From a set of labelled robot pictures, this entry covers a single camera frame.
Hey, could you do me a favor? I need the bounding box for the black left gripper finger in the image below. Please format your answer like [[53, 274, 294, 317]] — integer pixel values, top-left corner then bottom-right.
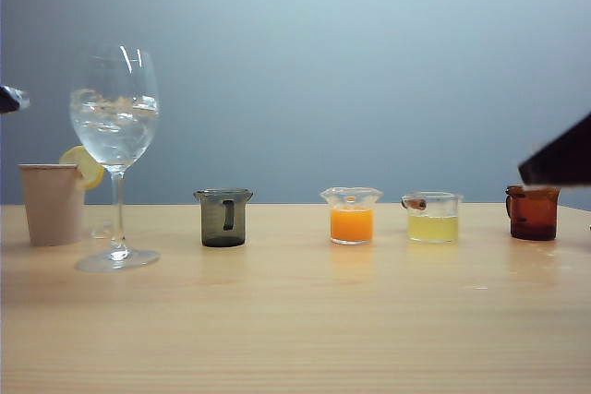
[[0, 84, 31, 115]]

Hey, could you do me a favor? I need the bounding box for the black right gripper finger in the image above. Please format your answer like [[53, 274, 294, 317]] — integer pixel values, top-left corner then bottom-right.
[[516, 111, 591, 189]]

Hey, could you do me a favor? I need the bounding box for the smoky grey glass measuring cup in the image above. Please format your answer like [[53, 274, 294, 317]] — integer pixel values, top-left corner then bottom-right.
[[192, 187, 255, 249]]

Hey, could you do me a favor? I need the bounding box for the amber glass measuring cup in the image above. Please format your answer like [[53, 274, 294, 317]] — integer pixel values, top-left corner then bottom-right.
[[503, 184, 561, 242]]

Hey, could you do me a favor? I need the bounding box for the beige paper cup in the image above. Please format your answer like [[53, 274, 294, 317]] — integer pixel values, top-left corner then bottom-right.
[[17, 162, 87, 247]]

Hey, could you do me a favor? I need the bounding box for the clear cup with yellow juice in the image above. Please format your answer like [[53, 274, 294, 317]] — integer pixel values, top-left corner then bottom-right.
[[400, 190, 464, 245]]

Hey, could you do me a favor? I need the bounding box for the clear cup with orange juice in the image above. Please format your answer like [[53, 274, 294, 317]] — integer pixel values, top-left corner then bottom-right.
[[320, 185, 384, 246]]

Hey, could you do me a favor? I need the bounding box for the yellow lemon slice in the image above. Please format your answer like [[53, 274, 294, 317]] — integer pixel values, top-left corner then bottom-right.
[[58, 144, 106, 191]]

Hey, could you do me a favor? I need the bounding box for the large clear wine glass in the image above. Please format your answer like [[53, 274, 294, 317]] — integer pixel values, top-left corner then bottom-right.
[[68, 42, 162, 273]]

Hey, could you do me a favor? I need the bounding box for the small clear glass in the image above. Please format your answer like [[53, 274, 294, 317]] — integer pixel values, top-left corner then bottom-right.
[[90, 221, 115, 241]]

